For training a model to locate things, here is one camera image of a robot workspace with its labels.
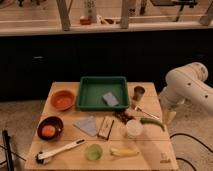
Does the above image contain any orange fruit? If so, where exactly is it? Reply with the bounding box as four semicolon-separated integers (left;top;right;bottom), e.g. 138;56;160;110
42;125;56;137

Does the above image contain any black floor cable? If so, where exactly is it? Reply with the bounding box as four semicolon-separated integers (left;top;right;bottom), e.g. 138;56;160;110
169;132;213;171

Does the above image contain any orange red bowl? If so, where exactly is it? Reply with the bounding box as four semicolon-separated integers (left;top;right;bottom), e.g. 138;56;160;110
50;90;75;111

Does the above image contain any white plastic cup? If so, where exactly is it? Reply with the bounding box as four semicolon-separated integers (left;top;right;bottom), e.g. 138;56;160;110
126;119;143;138

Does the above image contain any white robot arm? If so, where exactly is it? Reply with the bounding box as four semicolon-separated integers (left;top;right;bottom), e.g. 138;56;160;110
159;62;213;124

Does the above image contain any metal cup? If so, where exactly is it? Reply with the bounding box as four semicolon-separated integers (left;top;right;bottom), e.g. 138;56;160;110
133;86;145;101

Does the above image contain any green chili pepper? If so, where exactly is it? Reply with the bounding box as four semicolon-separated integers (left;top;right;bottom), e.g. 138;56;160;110
140;117;165;131

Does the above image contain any red background object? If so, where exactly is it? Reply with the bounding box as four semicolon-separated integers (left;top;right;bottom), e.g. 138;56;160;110
80;16;92;25

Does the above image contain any grey blue towel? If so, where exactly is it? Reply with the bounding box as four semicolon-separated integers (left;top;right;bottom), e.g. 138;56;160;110
73;116;97;137

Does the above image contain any green round lid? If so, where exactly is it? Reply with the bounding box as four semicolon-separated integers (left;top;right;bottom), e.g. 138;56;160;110
86;144;103;161

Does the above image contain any brown chocolate piece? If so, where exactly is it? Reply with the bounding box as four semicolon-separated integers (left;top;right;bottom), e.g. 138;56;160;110
114;110;134;124

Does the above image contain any green plastic tray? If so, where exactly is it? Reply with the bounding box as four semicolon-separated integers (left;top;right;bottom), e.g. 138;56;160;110
76;76;129;111

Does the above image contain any black tripod stand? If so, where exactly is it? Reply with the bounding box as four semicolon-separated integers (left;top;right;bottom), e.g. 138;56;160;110
0;129;27;171

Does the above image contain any wooden brown box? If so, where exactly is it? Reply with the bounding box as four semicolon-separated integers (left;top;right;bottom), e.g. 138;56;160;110
98;116;114;140

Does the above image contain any dark maroon bowl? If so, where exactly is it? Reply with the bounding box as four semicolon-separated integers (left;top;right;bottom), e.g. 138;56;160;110
37;116;64;141

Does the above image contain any yellow banana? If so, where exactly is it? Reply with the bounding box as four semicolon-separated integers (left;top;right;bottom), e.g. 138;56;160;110
110;148;139;157

